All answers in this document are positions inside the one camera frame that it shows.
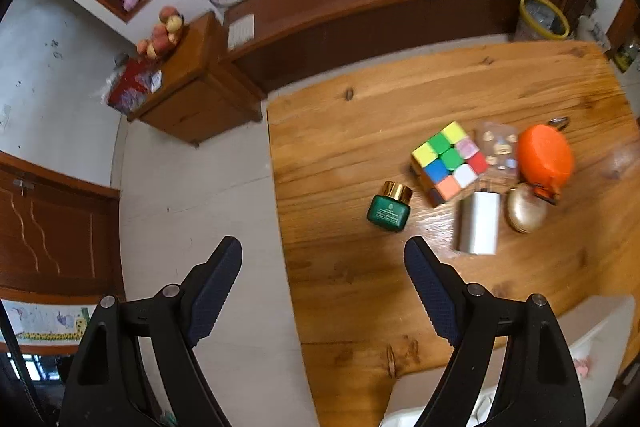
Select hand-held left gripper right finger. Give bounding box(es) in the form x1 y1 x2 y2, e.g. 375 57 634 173
404 235 587 427

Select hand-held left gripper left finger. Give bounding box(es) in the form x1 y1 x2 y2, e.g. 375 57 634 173
59 235 244 427

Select green jar with gold lid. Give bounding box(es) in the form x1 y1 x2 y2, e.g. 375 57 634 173
366 181 414 234

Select white plastic tray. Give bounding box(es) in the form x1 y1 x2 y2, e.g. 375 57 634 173
380 294 636 427

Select white charger block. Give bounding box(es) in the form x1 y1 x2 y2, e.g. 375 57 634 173
454 189 502 256

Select gold compact mirror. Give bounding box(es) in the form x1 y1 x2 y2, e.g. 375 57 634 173
506 183 548 234

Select colourful puzzle cube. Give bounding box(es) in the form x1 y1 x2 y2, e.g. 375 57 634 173
411 121 490 208

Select clear sticker bag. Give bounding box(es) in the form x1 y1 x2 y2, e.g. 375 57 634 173
472 121 521 180

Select colourful printed panel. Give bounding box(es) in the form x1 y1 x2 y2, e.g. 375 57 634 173
0 299 98 348

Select wooden door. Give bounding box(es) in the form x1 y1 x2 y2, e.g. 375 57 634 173
0 152 126 298

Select orange round pouch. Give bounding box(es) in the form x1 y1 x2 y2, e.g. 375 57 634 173
516 123 575 206

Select wooden side cabinet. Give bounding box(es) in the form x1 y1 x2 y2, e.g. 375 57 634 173
127 11 268 148

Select white notepad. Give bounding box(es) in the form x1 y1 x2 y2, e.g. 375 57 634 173
226 16 255 52

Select decorative peaches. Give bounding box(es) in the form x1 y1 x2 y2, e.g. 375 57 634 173
137 6 187 58

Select long wooden television cabinet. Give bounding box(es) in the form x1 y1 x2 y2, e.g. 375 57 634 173
220 0 571 95

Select yellow trash bin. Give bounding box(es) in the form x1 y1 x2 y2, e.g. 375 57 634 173
515 0 571 42

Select yellow-green bottles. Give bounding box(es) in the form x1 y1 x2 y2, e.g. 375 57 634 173
612 37 640 72

